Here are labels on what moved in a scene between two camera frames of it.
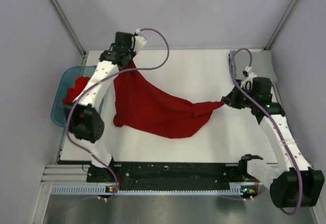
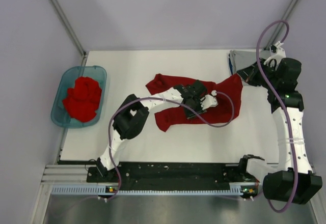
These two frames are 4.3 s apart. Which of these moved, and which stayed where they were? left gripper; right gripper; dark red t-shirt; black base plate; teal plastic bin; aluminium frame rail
Moved: dark red t-shirt; right gripper; left gripper
Stayed: aluminium frame rail; teal plastic bin; black base plate
